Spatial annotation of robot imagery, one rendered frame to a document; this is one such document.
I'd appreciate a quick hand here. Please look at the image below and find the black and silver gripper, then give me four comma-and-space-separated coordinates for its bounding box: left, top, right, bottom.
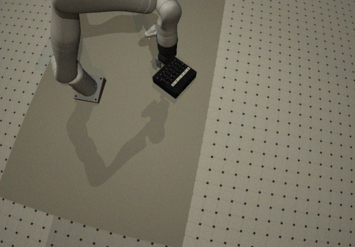
145, 23, 178, 68

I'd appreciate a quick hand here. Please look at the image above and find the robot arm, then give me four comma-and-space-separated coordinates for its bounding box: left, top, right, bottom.
50, 0, 182, 97

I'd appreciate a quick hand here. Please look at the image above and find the black lighting desk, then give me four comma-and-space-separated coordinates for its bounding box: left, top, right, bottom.
153, 57, 196, 99

